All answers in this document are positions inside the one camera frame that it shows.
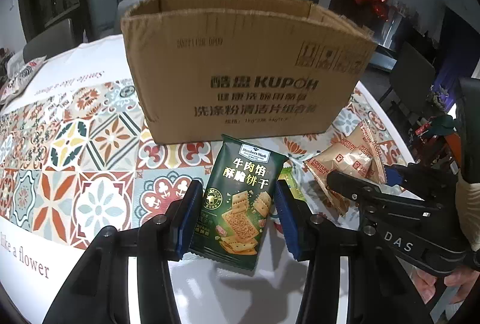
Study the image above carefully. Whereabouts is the green beef cracker packet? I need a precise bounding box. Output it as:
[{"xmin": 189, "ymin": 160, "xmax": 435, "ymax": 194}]
[{"xmin": 190, "ymin": 135, "xmax": 287, "ymax": 271}]

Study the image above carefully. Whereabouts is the person's right hand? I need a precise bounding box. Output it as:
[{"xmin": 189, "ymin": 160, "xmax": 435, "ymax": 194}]
[{"xmin": 410, "ymin": 265, "xmax": 480, "ymax": 306}]

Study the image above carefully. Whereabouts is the beige biscuit packet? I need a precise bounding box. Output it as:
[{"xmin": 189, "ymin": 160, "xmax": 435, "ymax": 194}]
[{"xmin": 304, "ymin": 120, "xmax": 386, "ymax": 216}]

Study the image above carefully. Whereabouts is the green yellow candy packet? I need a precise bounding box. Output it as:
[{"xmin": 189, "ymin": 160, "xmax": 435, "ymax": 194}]
[{"xmin": 278, "ymin": 167, "xmax": 306, "ymax": 202}]

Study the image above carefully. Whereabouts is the dark side chair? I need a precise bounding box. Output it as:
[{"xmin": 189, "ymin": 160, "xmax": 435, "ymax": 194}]
[{"xmin": 378, "ymin": 43, "xmax": 435, "ymax": 120}]

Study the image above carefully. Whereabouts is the patterned tile table mat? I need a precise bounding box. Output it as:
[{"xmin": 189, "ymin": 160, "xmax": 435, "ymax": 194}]
[{"xmin": 1, "ymin": 78, "xmax": 413, "ymax": 258}]

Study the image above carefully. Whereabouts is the brown cardboard box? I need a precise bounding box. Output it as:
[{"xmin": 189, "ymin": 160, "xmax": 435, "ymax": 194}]
[{"xmin": 121, "ymin": 0, "xmax": 376, "ymax": 144}]

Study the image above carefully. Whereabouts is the printed snack bag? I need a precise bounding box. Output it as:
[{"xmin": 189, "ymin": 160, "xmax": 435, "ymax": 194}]
[{"xmin": 1, "ymin": 56, "xmax": 47, "ymax": 104}]

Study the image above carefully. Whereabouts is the grey dining chair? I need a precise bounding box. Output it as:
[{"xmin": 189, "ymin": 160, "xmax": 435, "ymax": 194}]
[
  {"xmin": 113, "ymin": 0, "xmax": 147, "ymax": 35},
  {"xmin": 23, "ymin": 18, "xmax": 78, "ymax": 63}
]

